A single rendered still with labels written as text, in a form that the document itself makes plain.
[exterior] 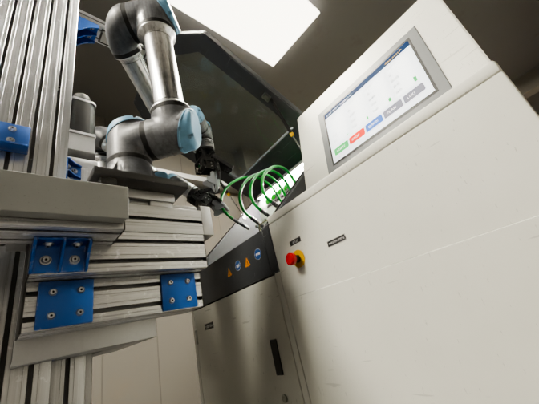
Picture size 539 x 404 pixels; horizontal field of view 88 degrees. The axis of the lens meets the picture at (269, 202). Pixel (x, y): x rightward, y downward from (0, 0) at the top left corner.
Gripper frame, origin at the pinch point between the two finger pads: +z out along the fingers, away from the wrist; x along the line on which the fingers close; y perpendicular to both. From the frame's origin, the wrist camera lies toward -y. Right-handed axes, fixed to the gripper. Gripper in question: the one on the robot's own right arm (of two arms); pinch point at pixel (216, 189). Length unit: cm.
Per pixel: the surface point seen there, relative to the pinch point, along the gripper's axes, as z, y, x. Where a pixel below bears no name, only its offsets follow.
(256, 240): 28.6, -3.1, 15.1
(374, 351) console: 68, -3, 48
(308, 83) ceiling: -176, -161, -34
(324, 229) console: 37, -3, 45
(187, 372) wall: 76, -48, -171
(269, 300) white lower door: 50, -3, 15
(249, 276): 39.6, -3.1, 6.9
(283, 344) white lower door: 63, -3, 17
